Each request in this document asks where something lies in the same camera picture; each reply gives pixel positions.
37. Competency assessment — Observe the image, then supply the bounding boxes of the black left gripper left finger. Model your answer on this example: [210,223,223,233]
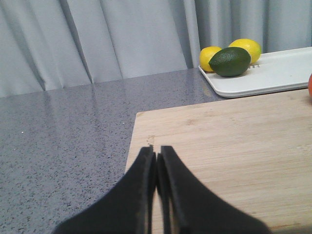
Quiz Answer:
[54,147,156,234]

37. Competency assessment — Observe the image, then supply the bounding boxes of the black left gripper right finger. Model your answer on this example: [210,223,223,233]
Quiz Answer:
[157,146,271,234]

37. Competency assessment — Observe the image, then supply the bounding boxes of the orange tangerine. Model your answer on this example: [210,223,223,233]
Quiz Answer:
[308,74,312,97]

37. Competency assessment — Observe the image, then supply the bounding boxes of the white rectangular tray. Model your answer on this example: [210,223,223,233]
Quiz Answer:
[199,47,312,98]

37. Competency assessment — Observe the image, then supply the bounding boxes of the wooden cutting board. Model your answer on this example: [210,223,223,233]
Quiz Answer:
[126,89,312,234]

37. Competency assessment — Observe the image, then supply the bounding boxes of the dark green lime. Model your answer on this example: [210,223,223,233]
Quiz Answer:
[209,47,252,77]

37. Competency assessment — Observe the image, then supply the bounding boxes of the yellow lemon left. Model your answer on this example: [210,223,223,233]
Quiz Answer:
[199,46,222,72]

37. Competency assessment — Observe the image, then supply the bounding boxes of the yellow lemon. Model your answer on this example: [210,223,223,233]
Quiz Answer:
[229,39,262,64]
[199,46,222,72]

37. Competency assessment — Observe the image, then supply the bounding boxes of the yellow lemon right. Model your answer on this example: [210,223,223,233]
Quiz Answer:
[229,39,262,64]

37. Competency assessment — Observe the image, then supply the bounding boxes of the grey curtain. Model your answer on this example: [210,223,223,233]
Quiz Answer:
[0,0,312,97]

